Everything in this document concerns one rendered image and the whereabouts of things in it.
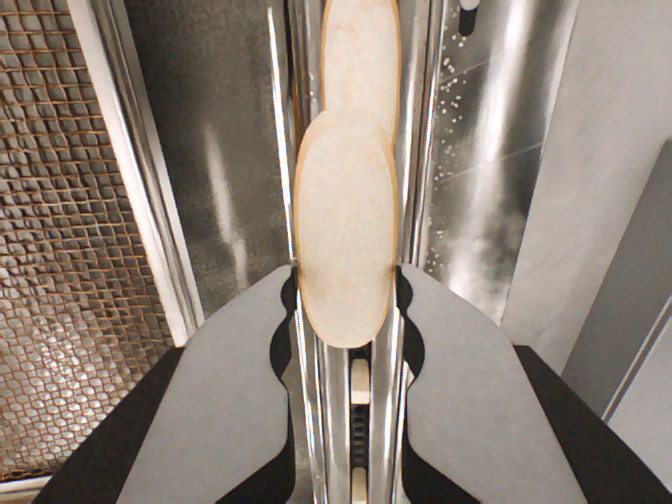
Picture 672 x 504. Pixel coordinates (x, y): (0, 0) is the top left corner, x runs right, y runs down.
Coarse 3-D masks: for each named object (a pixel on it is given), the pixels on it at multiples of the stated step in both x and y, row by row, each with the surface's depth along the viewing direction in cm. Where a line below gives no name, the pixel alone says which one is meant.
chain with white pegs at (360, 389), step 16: (352, 352) 27; (368, 352) 27; (352, 368) 27; (368, 368) 27; (352, 384) 26; (368, 384) 26; (352, 400) 26; (368, 400) 26; (352, 416) 31; (352, 432) 32; (352, 448) 33; (352, 464) 34; (352, 480) 34; (352, 496) 32
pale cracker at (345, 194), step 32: (320, 128) 11; (352, 128) 11; (320, 160) 12; (352, 160) 11; (384, 160) 12; (320, 192) 12; (352, 192) 12; (384, 192) 12; (320, 224) 13; (352, 224) 12; (384, 224) 13; (320, 256) 13; (352, 256) 13; (384, 256) 13; (320, 288) 14; (352, 288) 14; (384, 288) 14; (320, 320) 15; (352, 320) 15
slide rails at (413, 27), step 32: (320, 0) 16; (416, 0) 16; (320, 32) 17; (416, 32) 17; (320, 64) 17; (416, 64) 17; (320, 96) 18; (416, 96) 18; (416, 128) 19; (416, 160) 19; (384, 320) 25; (320, 352) 26; (384, 352) 26; (384, 384) 28; (384, 416) 29; (384, 448) 31; (384, 480) 34
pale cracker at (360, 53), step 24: (336, 0) 16; (360, 0) 15; (384, 0) 15; (336, 24) 16; (360, 24) 16; (384, 24) 16; (336, 48) 16; (360, 48) 16; (384, 48) 16; (336, 72) 17; (360, 72) 17; (384, 72) 17; (336, 96) 17; (360, 96) 17; (384, 96) 17; (384, 120) 18
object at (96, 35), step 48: (48, 0) 13; (96, 0) 13; (48, 48) 14; (96, 48) 14; (0, 96) 14; (48, 96) 14; (144, 144) 16; (144, 192) 15; (48, 240) 17; (144, 240) 17; (0, 288) 18; (96, 288) 19; (144, 288) 19; (0, 336) 19; (48, 384) 21; (48, 432) 23
